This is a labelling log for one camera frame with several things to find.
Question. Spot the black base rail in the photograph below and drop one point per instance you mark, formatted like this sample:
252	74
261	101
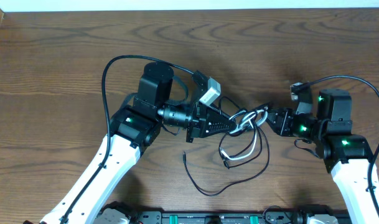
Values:
181	218

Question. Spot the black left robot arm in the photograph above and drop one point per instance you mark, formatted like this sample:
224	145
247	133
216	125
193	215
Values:
133	128

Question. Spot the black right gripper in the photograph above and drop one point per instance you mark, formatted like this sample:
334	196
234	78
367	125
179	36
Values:
282	124

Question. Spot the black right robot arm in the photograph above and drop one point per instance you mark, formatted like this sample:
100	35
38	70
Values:
347	156

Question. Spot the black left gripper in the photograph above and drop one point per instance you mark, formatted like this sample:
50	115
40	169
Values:
198	119

